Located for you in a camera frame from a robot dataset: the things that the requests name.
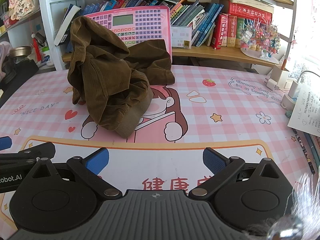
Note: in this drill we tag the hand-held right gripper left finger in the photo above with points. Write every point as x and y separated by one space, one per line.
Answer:
97 161

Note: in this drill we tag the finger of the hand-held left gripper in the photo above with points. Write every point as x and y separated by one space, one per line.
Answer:
22 155
5 143

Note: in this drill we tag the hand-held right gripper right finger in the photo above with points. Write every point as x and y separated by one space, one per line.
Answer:
213 159

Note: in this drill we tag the pink checkered cartoon desk mat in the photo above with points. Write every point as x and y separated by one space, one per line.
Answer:
225 130

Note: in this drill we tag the black flat case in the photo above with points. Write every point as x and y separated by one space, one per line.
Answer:
22 72

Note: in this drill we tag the dark patterned pencil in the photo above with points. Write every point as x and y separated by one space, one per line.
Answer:
303 152

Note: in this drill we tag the pale pink cloth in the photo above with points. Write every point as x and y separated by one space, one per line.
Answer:
5 52

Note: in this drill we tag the round metal tin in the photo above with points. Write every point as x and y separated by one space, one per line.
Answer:
20 52

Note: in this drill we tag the white charger plug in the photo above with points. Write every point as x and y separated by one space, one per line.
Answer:
271 84

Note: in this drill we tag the white plastic bottle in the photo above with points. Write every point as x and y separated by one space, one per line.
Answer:
47 57

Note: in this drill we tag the fluffy white fur trim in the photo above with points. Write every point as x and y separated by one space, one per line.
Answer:
305 192

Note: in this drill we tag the red tassel ornament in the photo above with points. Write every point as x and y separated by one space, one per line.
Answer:
37 48

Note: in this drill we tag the shiny metal bead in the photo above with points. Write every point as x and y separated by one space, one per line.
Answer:
285 230

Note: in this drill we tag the handwritten paper sheet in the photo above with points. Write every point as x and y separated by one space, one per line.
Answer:
305 112

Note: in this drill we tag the white labelled card box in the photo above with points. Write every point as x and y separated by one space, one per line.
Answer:
181 37

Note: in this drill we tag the white and wood bookshelf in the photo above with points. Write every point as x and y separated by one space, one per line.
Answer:
51 25

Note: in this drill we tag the colourful bead bouquet ornament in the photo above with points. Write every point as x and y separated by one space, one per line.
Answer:
260 37

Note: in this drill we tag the white leaning book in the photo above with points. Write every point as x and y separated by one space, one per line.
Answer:
65 20

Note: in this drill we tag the row of colourful books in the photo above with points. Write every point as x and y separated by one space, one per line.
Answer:
207 22

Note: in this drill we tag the pink plush doll decoration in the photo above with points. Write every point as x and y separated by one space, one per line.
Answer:
22 0

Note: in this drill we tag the pink toy learning tablet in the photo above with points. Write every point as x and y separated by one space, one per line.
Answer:
147 25

